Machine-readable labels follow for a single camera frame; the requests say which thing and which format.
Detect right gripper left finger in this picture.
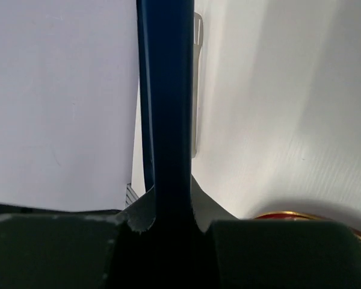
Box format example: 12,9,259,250
0,191,155,288

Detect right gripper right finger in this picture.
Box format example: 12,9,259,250
191,181,361,288

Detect silver metal tongs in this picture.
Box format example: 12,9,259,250
191,12,204,158

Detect blue tin lid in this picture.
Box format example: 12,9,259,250
137,1,194,226

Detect red round plate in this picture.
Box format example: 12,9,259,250
254,210,361,256

